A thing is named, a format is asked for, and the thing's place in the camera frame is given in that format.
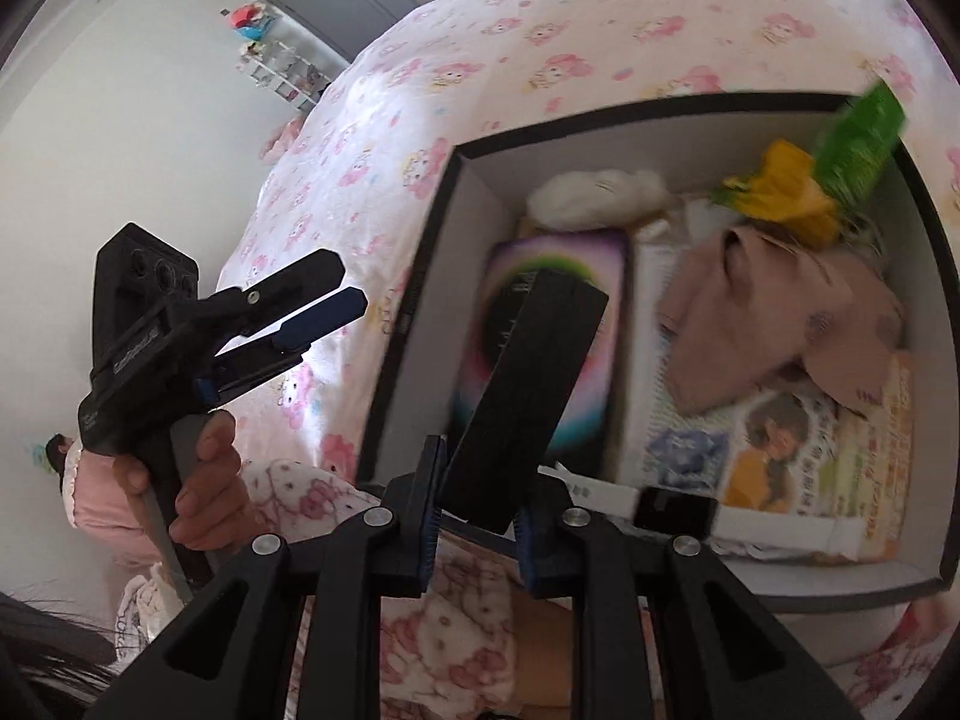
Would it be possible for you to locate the pink dressed doll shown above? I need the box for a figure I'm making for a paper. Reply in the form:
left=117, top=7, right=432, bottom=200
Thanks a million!
left=34, top=431, right=162, bottom=571

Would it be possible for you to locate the beige cloth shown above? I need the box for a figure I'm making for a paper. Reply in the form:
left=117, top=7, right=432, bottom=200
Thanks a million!
left=658, top=223, right=907, bottom=415

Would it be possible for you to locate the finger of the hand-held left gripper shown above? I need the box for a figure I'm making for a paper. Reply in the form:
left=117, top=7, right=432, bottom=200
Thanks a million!
left=196, top=285, right=368, bottom=407
left=196, top=247, right=347, bottom=340

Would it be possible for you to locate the white fluffy ball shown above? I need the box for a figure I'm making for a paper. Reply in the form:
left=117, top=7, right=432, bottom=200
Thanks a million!
left=525, top=167, right=676, bottom=230

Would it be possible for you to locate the colourful toy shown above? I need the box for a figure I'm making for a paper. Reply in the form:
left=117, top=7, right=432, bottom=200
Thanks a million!
left=223, top=2, right=272, bottom=42

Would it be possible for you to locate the person's dark hair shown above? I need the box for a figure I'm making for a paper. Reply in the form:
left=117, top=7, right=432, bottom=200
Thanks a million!
left=0, top=591, right=115, bottom=720

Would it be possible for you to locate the black cardboard box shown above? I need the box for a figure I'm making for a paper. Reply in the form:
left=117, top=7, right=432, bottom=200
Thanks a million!
left=356, top=92, right=960, bottom=612

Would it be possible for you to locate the white strap with black buckle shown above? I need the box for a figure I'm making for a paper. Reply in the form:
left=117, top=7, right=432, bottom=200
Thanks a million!
left=538, top=465, right=717, bottom=537

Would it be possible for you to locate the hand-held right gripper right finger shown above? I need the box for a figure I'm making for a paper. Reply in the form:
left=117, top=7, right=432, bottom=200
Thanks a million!
left=516, top=478, right=865, bottom=720

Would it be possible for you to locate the pink printed bedsheet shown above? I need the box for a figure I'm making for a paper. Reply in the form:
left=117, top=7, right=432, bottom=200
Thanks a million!
left=214, top=0, right=960, bottom=698

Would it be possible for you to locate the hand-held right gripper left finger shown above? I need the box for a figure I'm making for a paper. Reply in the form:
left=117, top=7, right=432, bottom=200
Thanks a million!
left=86, top=433, right=449, bottom=720

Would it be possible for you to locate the small black case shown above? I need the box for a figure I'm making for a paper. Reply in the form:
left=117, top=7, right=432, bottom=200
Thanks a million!
left=442, top=266, right=610, bottom=533

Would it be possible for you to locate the green corn snack packet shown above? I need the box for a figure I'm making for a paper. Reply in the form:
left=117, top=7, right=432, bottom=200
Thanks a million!
left=709, top=82, right=908, bottom=248

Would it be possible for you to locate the pink plush toy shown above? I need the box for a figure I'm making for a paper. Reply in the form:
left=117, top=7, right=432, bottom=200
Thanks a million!
left=259, top=118, right=305, bottom=162

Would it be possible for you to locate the person's left hand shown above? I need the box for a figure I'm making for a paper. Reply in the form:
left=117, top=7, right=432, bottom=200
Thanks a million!
left=112, top=412, right=260, bottom=552

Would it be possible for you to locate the white toy shelf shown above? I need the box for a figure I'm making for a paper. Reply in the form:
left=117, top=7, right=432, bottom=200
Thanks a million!
left=236, top=37, right=335, bottom=110

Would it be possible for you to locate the iridescent box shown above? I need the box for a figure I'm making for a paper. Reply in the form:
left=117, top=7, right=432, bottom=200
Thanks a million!
left=450, top=229, right=631, bottom=477

